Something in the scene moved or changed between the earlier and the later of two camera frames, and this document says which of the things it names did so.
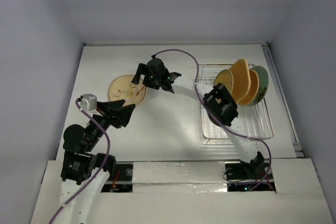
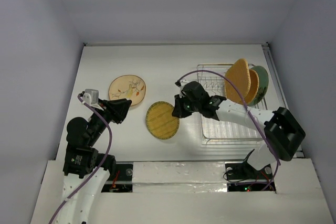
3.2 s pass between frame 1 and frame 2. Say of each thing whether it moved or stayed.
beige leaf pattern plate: stayed
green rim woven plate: moved
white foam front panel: stayed
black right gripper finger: moved
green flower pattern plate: stayed
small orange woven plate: stayed
